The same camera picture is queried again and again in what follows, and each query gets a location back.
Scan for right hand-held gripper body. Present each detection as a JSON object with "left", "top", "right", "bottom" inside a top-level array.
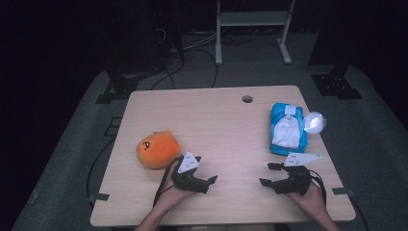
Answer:
[{"left": 272, "top": 152, "right": 322, "bottom": 196}]

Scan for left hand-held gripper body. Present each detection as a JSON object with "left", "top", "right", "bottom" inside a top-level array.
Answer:
[{"left": 170, "top": 150, "right": 210, "bottom": 194}]

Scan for blue wet wipes pack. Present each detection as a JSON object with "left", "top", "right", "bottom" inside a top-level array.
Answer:
[{"left": 268, "top": 102, "right": 309, "bottom": 157}]

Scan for orange plush toy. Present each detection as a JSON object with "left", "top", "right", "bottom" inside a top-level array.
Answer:
[{"left": 136, "top": 129, "right": 182, "bottom": 170}]

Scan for white wet wipe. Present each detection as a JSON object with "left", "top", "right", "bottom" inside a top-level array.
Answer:
[{"left": 271, "top": 115, "right": 302, "bottom": 149}]

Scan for person's right hand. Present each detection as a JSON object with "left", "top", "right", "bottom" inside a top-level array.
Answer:
[{"left": 286, "top": 188, "right": 328, "bottom": 219}]

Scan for black tape strip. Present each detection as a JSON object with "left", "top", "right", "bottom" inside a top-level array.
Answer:
[
  {"left": 331, "top": 187, "right": 355, "bottom": 196},
  {"left": 89, "top": 192, "right": 111, "bottom": 202}
]

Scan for round clear plastic lid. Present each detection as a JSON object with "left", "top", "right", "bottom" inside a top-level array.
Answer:
[{"left": 302, "top": 111, "right": 327, "bottom": 135}]

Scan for black stand base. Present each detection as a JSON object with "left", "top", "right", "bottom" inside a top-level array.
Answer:
[
  {"left": 95, "top": 68, "right": 162, "bottom": 105},
  {"left": 309, "top": 62, "right": 364, "bottom": 100}
]

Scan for white metal stand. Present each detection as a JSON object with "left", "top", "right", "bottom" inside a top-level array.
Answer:
[{"left": 215, "top": 0, "right": 296, "bottom": 66}]

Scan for right hand-held gripper cable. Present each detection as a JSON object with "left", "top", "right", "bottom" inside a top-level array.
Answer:
[{"left": 307, "top": 168, "right": 328, "bottom": 206}]

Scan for hand-held gripper cable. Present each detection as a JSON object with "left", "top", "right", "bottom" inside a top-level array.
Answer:
[
  {"left": 153, "top": 163, "right": 176, "bottom": 207},
  {"left": 307, "top": 168, "right": 328, "bottom": 206}
]

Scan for left hand-held gripper cable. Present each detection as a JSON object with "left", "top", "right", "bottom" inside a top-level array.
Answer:
[{"left": 153, "top": 163, "right": 176, "bottom": 207}]

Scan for black floor cable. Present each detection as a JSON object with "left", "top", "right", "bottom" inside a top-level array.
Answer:
[
  {"left": 349, "top": 195, "right": 370, "bottom": 231},
  {"left": 150, "top": 47, "right": 219, "bottom": 90},
  {"left": 86, "top": 138, "right": 116, "bottom": 206}
]

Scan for white floor cables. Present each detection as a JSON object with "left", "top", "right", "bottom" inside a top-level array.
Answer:
[{"left": 184, "top": 30, "right": 219, "bottom": 52}]

